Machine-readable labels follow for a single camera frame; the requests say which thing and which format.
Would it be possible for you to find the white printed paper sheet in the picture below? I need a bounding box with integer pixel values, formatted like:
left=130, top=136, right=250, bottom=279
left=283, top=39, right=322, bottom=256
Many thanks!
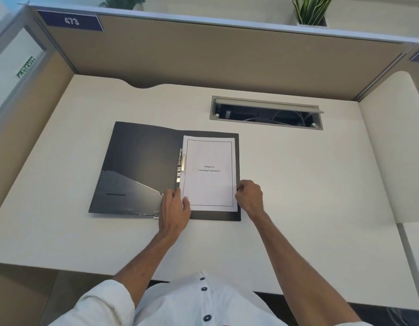
left=180, top=135, right=239, bottom=213

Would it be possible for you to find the white buttoned shirt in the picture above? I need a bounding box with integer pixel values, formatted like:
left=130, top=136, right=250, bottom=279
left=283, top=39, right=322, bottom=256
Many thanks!
left=47, top=270, right=374, bottom=326

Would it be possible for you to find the green leafy plant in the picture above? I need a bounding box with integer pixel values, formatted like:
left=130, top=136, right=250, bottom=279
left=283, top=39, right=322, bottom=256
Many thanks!
left=100, top=0, right=146, bottom=11

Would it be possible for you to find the white cable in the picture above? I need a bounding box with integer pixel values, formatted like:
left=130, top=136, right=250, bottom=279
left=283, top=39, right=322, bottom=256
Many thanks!
left=243, top=116, right=306, bottom=126

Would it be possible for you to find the black document folder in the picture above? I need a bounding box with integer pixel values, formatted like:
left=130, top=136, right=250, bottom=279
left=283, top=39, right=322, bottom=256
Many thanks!
left=89, top=121, right=242, bottom=222

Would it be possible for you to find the person's left forearm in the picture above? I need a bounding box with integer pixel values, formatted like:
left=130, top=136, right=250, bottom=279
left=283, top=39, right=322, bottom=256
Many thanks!
left=112, top=230, right=183, bottom=309

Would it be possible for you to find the beige desk partition panel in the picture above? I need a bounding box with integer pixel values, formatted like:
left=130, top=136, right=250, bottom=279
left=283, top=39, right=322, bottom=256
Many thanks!
left=26, top=4, right=419, bottom=101

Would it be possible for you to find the metal folder clip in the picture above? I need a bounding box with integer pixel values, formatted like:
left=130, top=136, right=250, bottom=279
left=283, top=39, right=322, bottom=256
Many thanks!
left=175, top=148, right=187, bottom=183

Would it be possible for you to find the beige side partition panel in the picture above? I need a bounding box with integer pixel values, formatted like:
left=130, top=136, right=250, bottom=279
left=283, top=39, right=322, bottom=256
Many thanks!
left=0, top=5, right=76, bottom=221

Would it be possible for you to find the striped long-leaf plant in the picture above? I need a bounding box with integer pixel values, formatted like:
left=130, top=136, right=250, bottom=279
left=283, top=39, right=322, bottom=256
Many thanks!
left=287, top=0, right=334, bottom=26

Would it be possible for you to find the person's right hand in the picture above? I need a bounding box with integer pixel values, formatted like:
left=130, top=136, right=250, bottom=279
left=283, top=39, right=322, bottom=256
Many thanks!
left=235, top=180, right=266, bottom=222

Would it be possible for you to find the blue number label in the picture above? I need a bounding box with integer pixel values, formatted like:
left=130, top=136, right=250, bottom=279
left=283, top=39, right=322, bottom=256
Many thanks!
left=37, top=10, right=104, bottom=32

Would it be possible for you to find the grey desk cable box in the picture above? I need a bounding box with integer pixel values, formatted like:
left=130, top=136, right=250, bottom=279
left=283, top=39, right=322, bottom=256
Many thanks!
left=209, top=96, right=326, bottom=131

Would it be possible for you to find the person's right forearm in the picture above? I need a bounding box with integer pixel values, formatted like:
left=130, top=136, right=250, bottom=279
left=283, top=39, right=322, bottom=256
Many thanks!
left=253, top=211, right=362, bottom=326

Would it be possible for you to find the person's left hand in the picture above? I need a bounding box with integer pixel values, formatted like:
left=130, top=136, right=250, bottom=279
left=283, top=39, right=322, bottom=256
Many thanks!
left=158, top=188, right=192, bottom=237

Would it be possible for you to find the green wall sign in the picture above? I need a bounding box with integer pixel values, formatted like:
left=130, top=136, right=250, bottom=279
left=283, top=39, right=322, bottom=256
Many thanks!
left=15, top=56, right=36, bottom=79

